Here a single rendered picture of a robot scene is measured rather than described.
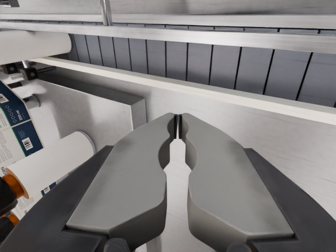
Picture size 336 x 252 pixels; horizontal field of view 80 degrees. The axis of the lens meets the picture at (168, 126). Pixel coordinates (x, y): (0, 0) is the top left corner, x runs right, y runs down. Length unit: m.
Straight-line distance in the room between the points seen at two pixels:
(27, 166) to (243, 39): 0.50
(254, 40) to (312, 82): 0.11
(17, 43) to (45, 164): 0.26
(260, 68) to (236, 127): 0.13
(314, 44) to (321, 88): 0.10
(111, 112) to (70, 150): 0.17
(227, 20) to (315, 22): 0.09
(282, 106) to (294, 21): 0.09
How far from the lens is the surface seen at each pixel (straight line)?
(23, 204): 0.89
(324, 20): 0.28
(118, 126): 0.49
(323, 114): 0.27
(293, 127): 0.37
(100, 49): 0.45
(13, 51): 0.45
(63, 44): 0.49
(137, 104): 0.45
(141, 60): 0.37
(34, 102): 0.76
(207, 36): 0.22
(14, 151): 0.77
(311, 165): 0.40
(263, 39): 0.20
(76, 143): 0.59
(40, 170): 0.56
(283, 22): 0.28
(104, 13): 0.30
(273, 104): 0.26
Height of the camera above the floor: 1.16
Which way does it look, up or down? 47 degrees down
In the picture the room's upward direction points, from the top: 128 degrees counter-clockwise
